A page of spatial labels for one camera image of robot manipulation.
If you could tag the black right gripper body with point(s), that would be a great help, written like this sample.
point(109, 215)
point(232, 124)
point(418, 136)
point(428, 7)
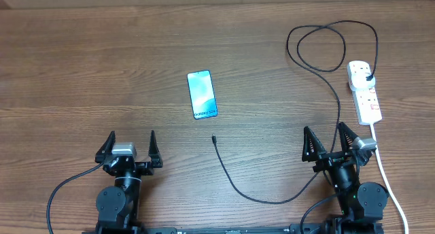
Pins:
point(327, 164)

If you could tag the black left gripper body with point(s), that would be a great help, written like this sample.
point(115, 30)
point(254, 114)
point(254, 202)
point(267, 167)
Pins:
point(145, 168)

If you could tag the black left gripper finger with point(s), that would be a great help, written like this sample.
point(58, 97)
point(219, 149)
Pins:
point(154, 153)
point(106, 148)

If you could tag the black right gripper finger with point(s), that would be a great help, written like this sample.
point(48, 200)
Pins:
point(312, 147)
point(347, 136)

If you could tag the blue Galaxy smartphone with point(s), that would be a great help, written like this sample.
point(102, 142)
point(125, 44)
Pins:
point(202, 94)

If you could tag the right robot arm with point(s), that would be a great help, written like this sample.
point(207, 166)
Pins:
point(361, 204)

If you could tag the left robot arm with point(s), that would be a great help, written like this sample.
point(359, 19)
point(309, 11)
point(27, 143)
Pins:
point(118, 204)

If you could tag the white USB charger plug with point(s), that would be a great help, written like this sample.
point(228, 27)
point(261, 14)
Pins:
point(358, 81)

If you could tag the white power strip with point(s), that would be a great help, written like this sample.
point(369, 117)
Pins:
point(366, 102)

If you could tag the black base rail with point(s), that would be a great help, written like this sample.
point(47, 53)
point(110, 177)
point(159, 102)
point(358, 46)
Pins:
point(292, 229)

